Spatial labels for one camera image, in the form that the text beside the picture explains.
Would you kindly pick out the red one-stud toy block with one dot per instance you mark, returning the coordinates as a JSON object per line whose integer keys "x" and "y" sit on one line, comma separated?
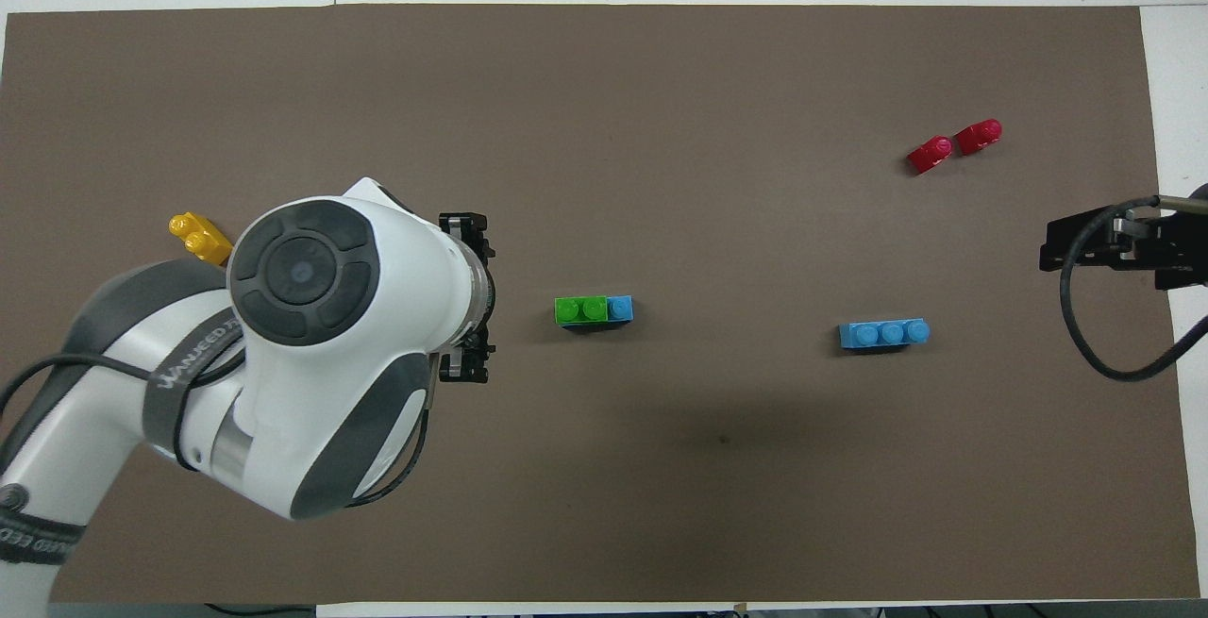
{"x": 979, "y": 137}
{"x": 931, "y": 155}

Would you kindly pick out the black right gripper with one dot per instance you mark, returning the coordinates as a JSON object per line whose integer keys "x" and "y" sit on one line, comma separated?
{"x": 1170, "y": 245}

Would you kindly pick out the yellow two-stud toy block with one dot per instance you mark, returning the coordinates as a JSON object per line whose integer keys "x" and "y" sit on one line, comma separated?
{"x": 193, "y": 236}

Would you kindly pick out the green two-stud toy block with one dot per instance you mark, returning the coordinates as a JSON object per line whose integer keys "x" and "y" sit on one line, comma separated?
{"x": 580, "y": 310}

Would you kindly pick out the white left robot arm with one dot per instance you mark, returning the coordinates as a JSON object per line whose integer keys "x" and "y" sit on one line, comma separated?
{"x": 311, "y": 363}

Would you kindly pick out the brown table mat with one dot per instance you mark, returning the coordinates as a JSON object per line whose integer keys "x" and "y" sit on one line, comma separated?
{"x": 661, "y": 486}

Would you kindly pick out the blue three-stud toy block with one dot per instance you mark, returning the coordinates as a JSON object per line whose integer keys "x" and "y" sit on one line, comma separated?
{"x": 620, "y": 308}
{"x": 884, "y": 335}

